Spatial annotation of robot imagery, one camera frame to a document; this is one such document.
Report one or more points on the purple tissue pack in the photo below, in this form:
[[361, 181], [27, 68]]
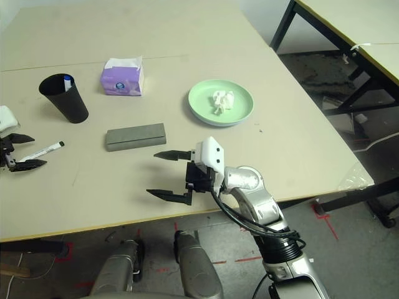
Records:
[[121, 82]]

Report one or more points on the grey glasses case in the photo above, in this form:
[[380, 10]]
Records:
[[134, 137]]

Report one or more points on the white tissue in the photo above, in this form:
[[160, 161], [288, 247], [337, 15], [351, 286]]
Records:
[[222, 99]]

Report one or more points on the light blue plate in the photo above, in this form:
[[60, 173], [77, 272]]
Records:
[[218, 125]]

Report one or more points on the white marker with blue cap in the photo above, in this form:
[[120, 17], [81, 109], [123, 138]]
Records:
[[67, 82]]

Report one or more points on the brown wooden plank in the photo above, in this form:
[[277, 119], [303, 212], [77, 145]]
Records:
[[15, 271]]

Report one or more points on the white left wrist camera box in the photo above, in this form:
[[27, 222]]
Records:
[[6, 118]]

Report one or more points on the white marker with black cap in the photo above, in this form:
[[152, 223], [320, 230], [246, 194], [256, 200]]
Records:
[[43, 151]]

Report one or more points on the grey robot right leg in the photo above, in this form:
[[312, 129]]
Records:
[[198, 268]]

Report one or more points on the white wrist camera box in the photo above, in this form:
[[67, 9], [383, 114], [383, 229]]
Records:
[[209, 152], [6, 118]]

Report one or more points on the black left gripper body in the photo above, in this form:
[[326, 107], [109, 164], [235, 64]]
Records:
[[5, 152]]

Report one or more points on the grey robot leg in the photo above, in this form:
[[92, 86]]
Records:
[[117, 269], [198, 268]]

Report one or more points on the grey robot left leg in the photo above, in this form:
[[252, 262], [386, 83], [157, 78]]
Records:
[[117, 269]]

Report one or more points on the light green plate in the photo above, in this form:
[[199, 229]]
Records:
[[201, 98]]

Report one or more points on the black plastic cup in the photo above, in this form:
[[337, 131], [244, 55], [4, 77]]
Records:
[[71, 106]]

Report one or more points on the black table foot bar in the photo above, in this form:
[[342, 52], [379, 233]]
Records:
[[31, 247], [352, 197]]

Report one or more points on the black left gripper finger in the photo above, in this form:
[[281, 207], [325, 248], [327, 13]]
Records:
[[20, 138], [28, 164]]

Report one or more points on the clear plastic wrap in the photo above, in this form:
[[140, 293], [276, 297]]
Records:
[[353, 179]]

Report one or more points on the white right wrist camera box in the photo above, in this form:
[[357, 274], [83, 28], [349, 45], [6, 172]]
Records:
[[209, 152]]

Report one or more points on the neighbouring table with dark frame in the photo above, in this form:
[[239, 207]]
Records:
[[343, 18]]

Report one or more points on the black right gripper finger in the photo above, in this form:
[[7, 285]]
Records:
[[174, 195], [176, 155]]

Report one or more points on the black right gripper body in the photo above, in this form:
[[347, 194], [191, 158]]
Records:
[[201, 177]]

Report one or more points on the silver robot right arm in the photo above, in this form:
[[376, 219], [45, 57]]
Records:
[[249, 183]]

